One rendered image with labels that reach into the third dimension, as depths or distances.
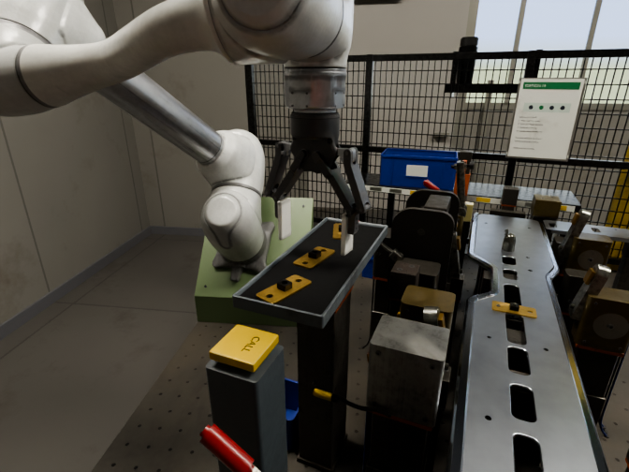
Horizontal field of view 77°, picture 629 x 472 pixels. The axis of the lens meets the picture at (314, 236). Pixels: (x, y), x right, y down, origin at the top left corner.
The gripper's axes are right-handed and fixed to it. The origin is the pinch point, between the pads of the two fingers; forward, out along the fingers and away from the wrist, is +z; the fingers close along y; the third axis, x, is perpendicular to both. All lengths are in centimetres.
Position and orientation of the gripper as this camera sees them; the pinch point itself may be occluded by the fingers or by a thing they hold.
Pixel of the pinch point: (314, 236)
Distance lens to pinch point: 66.5
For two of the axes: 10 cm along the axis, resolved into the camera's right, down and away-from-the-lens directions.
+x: 5.3, -3.1, 7.9
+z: 0.0, 9.3, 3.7
